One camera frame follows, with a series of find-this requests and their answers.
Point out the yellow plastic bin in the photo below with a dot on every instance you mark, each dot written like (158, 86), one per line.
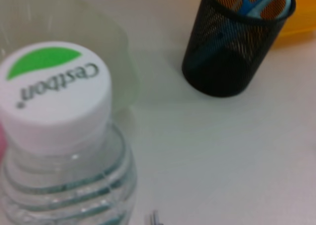
(301, 17)

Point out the clear water bottle green label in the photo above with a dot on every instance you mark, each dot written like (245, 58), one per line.
(56, 86)

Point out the pale green wavy fruit plate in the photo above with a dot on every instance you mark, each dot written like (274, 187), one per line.
(118, 49)

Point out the black mesh pen holder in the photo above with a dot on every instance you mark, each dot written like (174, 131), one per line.
(222, 69)

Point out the blue scissors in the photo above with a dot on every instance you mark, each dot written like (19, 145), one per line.
(261, 5)

